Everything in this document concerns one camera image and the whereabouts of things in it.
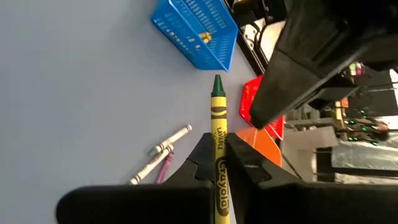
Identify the red plastic basket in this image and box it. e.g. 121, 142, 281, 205
238, 74, 285, 140

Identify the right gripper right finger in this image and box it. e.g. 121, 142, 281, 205
226, 133, 398, 224

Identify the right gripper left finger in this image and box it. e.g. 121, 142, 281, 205
55, 132, 216, 224

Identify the blue plastic basket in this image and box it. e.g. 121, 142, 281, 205
150, 0, 239, 73

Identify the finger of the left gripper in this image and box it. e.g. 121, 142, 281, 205
249, 46, 368, 129

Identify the orange plastic bin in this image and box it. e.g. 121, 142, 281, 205
234, 127, 284, 168

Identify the purple crayon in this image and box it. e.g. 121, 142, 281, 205
155, 151, 174, 185

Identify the white crayon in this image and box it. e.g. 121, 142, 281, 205
148, 124, 193, 157
128, 144, 175, 185

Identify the yellow green crayon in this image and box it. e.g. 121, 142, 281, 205
210, 74, 231, 224

